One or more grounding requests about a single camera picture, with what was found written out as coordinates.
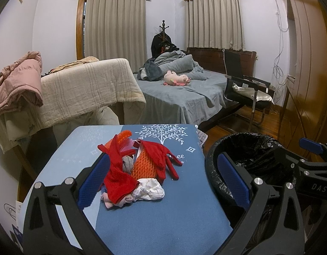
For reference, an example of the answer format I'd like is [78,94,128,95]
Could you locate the pink plush toy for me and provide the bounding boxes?
[163,70,191,86]

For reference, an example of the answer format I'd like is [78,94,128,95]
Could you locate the wooden coat stand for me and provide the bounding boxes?
[159,20,170,41]

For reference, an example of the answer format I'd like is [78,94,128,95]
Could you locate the red knit glove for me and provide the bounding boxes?
[140,140,182,183]

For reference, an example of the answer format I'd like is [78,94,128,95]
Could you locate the hanging white cables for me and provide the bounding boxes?
[271,0,290,104]

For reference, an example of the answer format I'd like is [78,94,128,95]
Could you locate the left beige curtain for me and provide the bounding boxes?
[83,0,147,72]

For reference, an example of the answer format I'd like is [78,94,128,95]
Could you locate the right beige curtain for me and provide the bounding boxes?
[186,0,245,51]

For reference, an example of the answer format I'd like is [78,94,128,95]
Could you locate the blue patterned table cloth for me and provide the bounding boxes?
[18,124,232,254]

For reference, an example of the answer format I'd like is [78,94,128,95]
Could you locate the black lined trash bin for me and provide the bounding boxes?
[205,133,294,249]

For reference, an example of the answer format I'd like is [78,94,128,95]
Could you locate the pink cloth scrap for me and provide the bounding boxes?
[101,191,133,209]

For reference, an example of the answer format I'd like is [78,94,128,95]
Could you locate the silver chair cushion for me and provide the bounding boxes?
[232,84,274,104]

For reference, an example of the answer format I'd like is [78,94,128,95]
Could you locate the orange foam net sleeve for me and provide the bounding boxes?
[131,147,158,180]

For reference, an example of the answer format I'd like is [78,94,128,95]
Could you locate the red plastic bag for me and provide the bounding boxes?
[98,135,139,204]

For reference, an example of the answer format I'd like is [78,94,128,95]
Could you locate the white tissue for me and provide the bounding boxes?
[131,178,165,201]

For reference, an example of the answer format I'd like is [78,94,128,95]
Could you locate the beige striped blanket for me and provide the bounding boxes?
[4,58,146,141]

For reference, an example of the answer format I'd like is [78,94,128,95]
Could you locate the beige curtain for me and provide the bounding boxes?
[186,0,245,51]
[83,0,147,72]

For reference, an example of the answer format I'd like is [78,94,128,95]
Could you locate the bed with grey sheet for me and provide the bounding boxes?
[137,70,235,125]

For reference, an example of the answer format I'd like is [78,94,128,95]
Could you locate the pink quilted jacket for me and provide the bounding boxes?
[0,51,43,116]

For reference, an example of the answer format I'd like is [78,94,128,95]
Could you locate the brown wooden wardrobe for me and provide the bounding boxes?
[278,0,327,157]

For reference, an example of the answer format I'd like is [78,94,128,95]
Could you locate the black metal armchair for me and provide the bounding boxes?
[222,50,274,131]

